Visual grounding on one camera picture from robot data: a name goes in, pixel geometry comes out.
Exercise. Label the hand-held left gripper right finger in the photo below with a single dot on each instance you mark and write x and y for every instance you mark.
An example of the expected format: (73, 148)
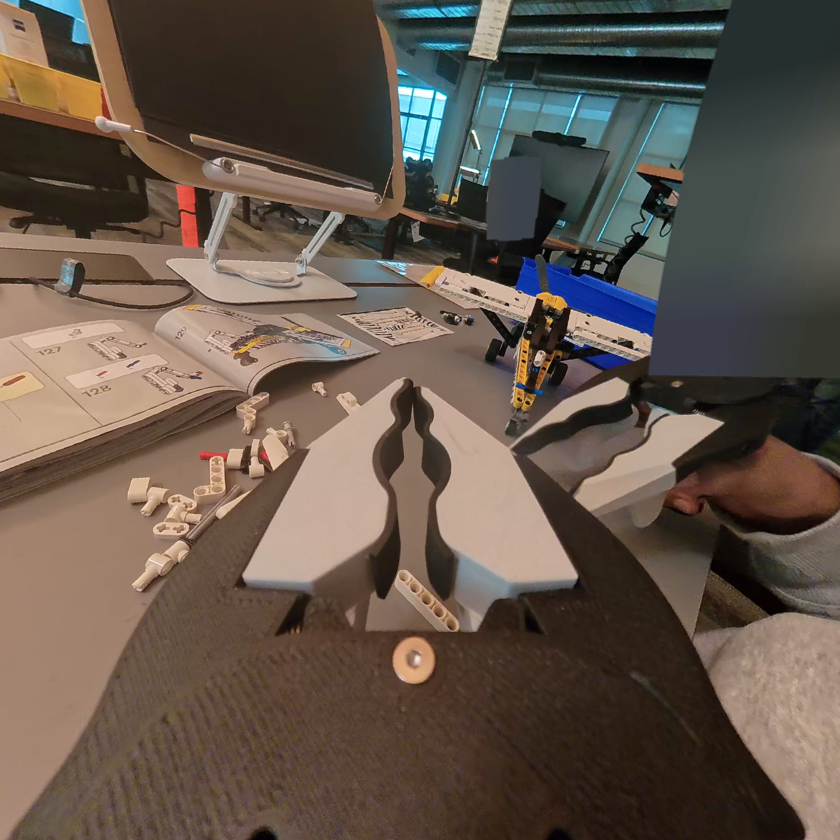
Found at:
(499, 518)

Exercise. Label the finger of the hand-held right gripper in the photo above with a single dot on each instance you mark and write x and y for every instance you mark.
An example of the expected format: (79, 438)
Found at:
(577, 403)
(663, 453)

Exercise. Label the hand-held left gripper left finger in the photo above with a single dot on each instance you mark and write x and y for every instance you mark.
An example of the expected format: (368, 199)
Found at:
(328, 512)

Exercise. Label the white lego beam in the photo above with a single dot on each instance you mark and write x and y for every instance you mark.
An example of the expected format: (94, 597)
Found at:
(426, 600)

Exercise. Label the yellow white lego plane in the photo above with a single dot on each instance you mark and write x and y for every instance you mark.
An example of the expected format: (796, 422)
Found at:
(489, 298)

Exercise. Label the person's right forearm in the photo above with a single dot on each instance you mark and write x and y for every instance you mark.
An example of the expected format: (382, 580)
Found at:
(800, 564)

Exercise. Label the pile of white lego pieces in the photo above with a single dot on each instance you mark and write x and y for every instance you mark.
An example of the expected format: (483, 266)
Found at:
(216, 476)

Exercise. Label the lego instruction booklet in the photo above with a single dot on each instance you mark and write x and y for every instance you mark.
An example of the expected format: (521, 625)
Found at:
(98, 374)

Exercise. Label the person's right hand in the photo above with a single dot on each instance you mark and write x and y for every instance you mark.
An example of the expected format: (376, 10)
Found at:
(761, 485)

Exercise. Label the blue plastic bin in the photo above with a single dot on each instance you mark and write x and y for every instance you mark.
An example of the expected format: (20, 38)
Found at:
(590, 289)

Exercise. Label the zebra striped sticker sheet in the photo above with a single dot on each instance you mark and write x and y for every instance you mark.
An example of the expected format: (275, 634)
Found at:
(394, 326)

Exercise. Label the paper sheet in plastic sleeve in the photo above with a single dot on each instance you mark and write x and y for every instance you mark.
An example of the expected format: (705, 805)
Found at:
(407, 269)

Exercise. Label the whiteboard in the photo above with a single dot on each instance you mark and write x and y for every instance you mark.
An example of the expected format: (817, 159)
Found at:
(577, 177)

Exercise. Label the red desk leg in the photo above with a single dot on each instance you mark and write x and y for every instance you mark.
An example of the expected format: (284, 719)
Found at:
(193, 216)

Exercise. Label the hanging paper sign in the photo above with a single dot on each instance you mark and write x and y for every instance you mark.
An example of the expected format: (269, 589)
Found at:
(491, 29)

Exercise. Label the black office chair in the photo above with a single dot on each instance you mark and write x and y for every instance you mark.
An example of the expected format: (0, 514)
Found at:
(65, 190)

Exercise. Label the black monitor with tan back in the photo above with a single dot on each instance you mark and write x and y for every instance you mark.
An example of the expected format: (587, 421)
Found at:
(249, 79)

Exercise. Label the yellow storage bins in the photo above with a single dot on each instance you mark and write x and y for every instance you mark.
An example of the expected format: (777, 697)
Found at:
(39, 85)

